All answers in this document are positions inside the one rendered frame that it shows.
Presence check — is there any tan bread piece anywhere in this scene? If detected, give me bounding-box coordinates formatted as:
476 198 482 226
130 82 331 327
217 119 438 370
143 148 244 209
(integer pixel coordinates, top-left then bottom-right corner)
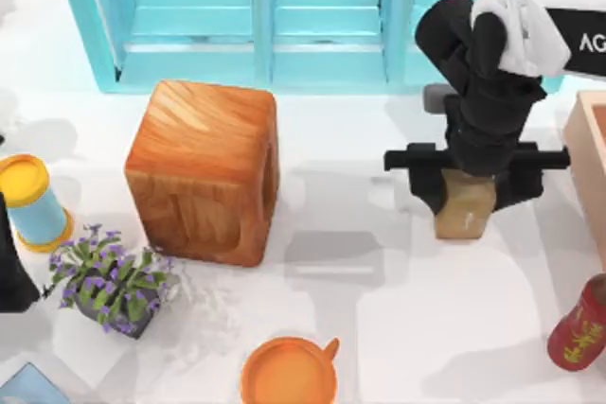
434 167 497 241

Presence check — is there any pale grey rounded box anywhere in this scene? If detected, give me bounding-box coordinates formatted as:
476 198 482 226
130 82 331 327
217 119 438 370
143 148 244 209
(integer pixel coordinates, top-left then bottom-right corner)
422 82 455 114

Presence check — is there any salmon-coloured box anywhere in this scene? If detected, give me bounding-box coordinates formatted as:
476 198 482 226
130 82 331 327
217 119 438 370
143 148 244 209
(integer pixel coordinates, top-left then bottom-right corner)
561 90 606 292

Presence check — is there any red can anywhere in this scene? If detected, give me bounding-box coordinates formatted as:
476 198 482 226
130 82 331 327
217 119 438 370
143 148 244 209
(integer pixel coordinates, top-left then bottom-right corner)
546 272 606 372

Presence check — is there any wooden block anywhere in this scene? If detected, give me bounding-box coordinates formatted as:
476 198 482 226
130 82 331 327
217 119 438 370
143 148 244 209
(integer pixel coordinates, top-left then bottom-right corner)
124 79 279 269

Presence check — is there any orange cup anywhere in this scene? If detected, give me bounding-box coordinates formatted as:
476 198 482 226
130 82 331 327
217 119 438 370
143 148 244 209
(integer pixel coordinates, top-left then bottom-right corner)
240 336 342 404

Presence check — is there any light blue rack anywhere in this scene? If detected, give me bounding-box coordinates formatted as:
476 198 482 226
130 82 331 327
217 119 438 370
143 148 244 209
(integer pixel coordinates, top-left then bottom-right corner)
51 0 476 96

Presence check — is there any purple flower plant pot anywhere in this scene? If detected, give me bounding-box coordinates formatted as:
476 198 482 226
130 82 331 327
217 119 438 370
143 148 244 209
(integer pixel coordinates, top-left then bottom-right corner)
44 222 184 341

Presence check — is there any blue and yellow can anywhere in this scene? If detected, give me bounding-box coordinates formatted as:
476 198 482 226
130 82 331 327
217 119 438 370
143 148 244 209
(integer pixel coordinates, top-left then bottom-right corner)
0 153 76 254

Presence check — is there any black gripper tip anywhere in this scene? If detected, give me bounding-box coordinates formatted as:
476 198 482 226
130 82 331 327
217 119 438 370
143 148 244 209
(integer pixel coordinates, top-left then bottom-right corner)
0 191 42 315

